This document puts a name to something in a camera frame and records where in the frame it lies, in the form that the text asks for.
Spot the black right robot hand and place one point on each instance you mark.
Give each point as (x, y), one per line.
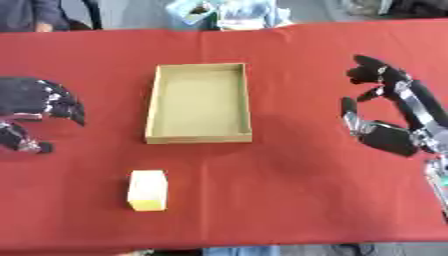
(402, 100)

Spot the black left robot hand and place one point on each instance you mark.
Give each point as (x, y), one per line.
(29, 98)

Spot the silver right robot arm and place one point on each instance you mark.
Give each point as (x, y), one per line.
(438, 180)

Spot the tan cardboard box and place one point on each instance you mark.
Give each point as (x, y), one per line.
(199, 104)

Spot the person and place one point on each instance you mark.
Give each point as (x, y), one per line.
(32, 15)

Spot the yellow rectangular block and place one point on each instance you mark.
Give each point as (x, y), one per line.
(148, 190)

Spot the pale blue plastic bag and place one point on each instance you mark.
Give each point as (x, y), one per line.
(230, 14)

